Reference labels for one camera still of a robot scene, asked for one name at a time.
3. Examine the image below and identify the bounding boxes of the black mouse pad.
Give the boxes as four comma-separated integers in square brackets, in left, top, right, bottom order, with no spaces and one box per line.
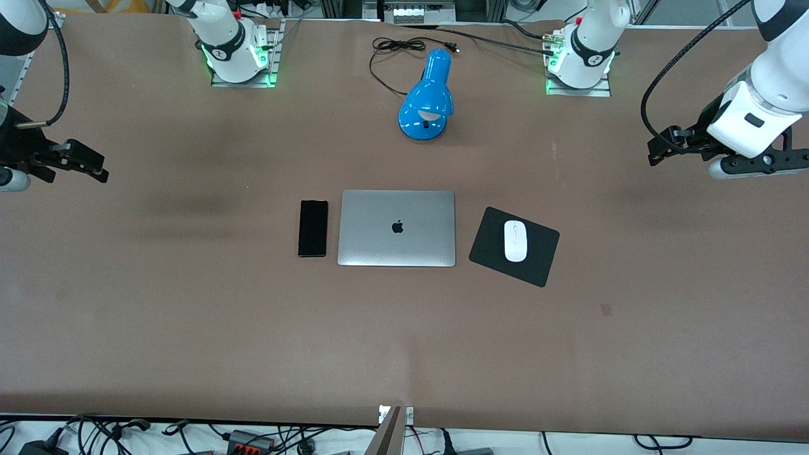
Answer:
[468,206,561,288]

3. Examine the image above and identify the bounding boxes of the grey camera stand pole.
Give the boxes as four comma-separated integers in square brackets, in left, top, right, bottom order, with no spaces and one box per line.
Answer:
[377,404,415,455]

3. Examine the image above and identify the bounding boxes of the black power adapter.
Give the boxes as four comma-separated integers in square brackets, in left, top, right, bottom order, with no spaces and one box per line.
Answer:
[18,438,69,455]

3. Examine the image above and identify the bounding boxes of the blue desk lamp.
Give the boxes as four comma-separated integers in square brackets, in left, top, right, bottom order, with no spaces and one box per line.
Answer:
[398,49,454,142]

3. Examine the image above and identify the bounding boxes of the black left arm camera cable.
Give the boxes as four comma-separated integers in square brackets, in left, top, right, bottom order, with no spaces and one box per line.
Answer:
[641,0,754,155]

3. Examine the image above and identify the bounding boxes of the white computer mouse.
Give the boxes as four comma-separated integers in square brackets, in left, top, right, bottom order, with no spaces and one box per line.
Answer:
[504,220,528,263]

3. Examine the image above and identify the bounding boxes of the silver closed laptop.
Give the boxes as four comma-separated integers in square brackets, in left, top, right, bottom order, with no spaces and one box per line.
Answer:
[337,190,456,268]

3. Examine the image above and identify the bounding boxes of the black arm base cable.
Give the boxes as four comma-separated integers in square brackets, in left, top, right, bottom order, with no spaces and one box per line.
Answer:
[401,24,558,59]

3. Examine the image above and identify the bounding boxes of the perforated aluminium rail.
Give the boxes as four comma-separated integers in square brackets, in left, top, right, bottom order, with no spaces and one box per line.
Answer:
[9,11,65,102]

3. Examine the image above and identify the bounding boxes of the black lamp power cord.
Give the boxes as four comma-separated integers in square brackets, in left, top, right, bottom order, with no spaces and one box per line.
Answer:
[368,37,460,97]

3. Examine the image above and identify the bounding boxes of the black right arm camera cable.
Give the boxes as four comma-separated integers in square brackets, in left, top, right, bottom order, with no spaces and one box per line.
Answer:
[14,0,70,129]

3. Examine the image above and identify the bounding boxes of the black looped floor cable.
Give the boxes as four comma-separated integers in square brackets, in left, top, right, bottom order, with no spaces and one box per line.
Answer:
[634,434,694,452]

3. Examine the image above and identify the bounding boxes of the black smartphone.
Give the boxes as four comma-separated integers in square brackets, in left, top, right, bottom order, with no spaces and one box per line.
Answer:
[298,199,329,258]

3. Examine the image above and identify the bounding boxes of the grey box with orange levers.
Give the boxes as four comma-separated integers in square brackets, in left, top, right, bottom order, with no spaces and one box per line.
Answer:
[226,430,277,455]

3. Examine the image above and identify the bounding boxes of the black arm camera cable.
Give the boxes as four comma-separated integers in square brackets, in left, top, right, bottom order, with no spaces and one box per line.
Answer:
[641,0,754,155]
[14,0,70,129]

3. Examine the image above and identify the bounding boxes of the white power strip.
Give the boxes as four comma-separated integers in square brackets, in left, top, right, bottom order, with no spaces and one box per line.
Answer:
[392,2,441,25]

